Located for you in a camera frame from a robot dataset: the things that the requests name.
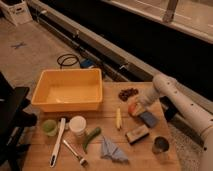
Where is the red apple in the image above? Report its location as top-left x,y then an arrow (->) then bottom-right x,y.
128,103 -> 137,116

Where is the black coiled cable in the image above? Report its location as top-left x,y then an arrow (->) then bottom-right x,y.
56,53 -> 81,70

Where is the white paper cup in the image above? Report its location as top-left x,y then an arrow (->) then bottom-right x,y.
69,116 -> 87,136

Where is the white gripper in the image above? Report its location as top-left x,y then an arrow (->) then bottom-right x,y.
134,90 -> 158,116

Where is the green plastic cup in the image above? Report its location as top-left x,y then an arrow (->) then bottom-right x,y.
42,119 -> 58,136

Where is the green cucumber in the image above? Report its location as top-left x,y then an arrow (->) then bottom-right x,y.
82,127 -> 101,154

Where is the blue sponge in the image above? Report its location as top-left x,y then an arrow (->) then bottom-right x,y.
139,111 -> 158,128

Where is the white cardboard box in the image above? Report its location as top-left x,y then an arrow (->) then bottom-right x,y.
0,0 -> 32,26

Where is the white handled utensil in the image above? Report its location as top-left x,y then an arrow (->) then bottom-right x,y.
50,117 -> 66,168

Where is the black chair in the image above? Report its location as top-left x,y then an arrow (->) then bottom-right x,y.
0,71 -> 37,171

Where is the blue object on floor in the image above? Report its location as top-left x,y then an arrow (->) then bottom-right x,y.
80,59 -> 95,68

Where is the yellow banana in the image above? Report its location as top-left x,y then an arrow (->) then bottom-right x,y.
116,108 -> 122,130

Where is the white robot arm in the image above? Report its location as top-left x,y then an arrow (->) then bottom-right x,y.
137,74 -> 213,171

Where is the blue folded cloth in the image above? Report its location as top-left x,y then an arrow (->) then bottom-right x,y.
101,136 -> 129,163

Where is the yellow plastic tub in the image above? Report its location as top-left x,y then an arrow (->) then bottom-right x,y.
31,68 -> 103,112

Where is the bunch of dark grapes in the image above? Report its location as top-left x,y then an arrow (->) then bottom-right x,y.
118,88 -> 139,102

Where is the dark metal cup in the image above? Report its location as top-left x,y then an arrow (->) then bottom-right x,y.
152,136 -> 170,154

